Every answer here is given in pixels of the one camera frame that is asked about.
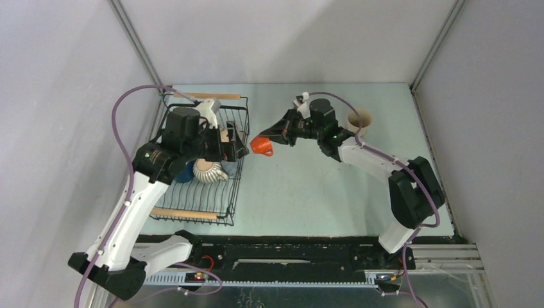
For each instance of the black wire dish rack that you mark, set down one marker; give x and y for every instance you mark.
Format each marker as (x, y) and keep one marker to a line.
(195, 201)

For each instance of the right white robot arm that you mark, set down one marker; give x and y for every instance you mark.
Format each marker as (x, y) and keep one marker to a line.
(414, 191)

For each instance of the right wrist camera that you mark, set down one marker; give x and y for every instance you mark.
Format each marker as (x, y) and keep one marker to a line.
(302, 106)

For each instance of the white ribbed mug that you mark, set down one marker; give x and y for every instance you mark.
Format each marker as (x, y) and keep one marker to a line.
(209, 172)

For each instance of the small orange cup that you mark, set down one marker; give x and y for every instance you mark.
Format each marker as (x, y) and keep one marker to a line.
(262, 146)

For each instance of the grey-blue small cup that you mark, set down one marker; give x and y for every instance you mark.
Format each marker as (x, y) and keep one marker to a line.
(231, 168)

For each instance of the seashell coral print mug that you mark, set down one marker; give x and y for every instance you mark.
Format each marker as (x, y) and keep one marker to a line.
(359, 121)

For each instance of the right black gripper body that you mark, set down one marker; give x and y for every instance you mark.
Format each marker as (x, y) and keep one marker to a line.
(299, 128)

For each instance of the dark blue mug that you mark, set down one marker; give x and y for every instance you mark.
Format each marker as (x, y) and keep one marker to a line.
(186, 175)

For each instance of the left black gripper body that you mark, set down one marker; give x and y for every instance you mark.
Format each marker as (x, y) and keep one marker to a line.
(229, 150)

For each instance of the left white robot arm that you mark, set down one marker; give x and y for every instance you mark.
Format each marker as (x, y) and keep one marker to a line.
(113, 262)

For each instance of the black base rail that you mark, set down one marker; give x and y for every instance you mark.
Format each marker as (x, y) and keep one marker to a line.
(295, 260)

